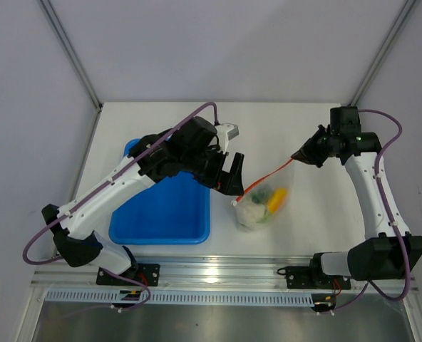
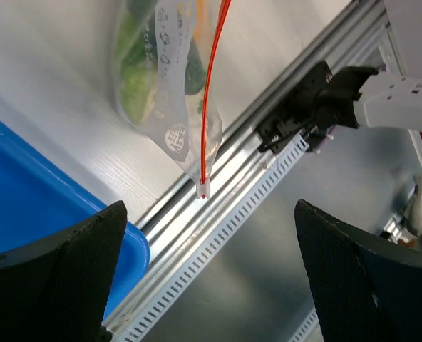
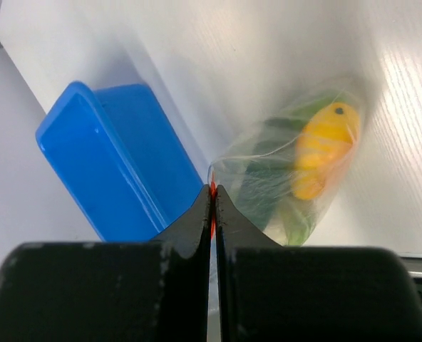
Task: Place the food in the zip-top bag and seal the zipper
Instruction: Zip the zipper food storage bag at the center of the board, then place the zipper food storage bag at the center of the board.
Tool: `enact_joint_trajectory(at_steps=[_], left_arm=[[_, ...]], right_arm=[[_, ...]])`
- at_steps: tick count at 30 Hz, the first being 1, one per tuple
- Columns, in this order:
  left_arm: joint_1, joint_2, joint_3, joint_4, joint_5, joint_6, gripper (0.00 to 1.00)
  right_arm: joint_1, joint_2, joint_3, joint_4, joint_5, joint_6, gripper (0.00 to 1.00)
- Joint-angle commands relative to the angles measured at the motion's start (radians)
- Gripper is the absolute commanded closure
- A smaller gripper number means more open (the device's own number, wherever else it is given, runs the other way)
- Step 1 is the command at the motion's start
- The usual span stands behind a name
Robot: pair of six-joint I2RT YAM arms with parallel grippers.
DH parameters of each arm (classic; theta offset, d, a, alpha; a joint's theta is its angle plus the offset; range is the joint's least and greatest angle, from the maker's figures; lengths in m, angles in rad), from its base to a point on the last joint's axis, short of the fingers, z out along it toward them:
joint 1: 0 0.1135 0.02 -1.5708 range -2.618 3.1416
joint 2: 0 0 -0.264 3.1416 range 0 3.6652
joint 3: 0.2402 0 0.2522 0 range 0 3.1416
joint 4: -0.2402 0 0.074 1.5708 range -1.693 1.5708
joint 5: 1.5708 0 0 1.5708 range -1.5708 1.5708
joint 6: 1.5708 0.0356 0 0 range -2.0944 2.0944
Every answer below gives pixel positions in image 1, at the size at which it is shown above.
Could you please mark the white cauliflower with leaves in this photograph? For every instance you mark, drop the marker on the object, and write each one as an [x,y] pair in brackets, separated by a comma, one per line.
[249,214]

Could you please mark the clear zip bag orange zipper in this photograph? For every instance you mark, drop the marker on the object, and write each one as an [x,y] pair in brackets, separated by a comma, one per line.
[282,177]

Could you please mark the dark green cucumber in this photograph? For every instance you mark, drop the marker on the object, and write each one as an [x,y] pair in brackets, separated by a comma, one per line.
[261,194]

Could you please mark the yellow orange mango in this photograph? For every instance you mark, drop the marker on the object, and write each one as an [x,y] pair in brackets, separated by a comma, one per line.
[276,200]

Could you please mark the blue plastic bin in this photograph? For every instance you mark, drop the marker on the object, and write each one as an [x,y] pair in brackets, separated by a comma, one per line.
[174,212]

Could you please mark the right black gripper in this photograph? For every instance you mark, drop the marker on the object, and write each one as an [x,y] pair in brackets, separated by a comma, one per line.
[306,154]

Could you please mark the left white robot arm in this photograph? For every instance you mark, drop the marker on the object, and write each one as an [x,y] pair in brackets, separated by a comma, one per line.
[197,147]

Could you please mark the right aluminium frame post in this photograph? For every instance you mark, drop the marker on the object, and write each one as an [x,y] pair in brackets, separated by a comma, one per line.
[388,42]

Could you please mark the left aluminium frame post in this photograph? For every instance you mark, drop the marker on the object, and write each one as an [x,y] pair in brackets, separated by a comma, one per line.
[66,44]

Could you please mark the white slotted cable duct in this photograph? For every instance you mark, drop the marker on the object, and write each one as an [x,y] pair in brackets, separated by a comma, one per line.
[232,298]

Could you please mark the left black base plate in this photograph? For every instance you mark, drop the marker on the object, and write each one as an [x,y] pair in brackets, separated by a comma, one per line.
[147,274]

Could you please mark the aluminium front rail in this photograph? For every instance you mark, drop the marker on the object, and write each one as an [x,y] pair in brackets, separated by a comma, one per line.
[184,273]

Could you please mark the green grape bunch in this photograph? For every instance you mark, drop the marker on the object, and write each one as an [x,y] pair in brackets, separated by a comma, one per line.
[265,217]

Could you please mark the aluminium frame post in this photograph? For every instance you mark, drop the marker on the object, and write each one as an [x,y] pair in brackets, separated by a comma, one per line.
[388,42]
[66,44]

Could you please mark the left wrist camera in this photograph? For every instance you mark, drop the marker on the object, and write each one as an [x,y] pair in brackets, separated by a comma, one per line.
[225,133]

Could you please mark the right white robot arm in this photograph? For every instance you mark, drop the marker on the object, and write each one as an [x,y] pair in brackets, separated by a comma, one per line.
[389,250]

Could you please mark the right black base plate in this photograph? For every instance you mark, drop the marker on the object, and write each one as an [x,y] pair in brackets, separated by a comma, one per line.
[305,277]

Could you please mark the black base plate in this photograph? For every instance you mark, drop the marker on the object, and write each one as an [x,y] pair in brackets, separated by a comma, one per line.
[147,274]
[305,277]

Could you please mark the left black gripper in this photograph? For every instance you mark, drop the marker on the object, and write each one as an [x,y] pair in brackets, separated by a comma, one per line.
[227,183]

